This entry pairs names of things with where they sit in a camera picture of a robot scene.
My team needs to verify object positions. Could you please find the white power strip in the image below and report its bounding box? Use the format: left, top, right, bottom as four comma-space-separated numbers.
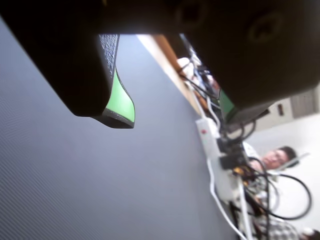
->
194, 118, 245, 204

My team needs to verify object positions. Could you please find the black plug with cable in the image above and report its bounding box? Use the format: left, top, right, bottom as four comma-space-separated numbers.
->
217, 138, 251, 174

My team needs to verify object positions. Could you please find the large dark grey mat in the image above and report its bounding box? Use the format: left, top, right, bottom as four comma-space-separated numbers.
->
0, 14, 241, 240

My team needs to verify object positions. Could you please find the person with glasses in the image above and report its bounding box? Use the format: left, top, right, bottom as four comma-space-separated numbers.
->
242, 145, 298, 177

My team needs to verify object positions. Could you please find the black looped cable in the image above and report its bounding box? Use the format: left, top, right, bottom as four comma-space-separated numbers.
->
261, 173, 314, 221

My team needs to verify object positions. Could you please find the thin white cable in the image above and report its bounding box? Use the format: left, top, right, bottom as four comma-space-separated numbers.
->
205, 97, 249, 240

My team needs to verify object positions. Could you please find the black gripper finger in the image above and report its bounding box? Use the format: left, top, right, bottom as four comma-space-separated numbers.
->
174, 0, 320, 125
0, 0, 137, 130

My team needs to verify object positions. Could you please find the thick white cable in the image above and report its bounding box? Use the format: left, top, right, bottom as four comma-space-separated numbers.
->
236, 181, 254, 240

